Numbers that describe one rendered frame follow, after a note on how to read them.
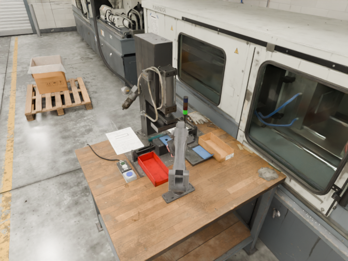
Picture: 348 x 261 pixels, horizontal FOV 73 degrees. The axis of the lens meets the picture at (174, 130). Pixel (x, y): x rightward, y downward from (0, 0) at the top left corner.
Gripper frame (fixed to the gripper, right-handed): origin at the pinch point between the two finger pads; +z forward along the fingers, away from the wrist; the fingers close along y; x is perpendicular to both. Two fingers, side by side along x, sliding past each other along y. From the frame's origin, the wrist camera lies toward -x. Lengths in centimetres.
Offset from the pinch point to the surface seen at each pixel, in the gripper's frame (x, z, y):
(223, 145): -47.0, 15.9, -5.2
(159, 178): 7.6, 18.3, -7.1
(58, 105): 34, 229, 208
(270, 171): -56, 1, -37
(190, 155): -21.5, 20.6, -0.9
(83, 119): 7, 222, 166
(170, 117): -14.3, 5.0, 24.6
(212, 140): -47, 25, 4
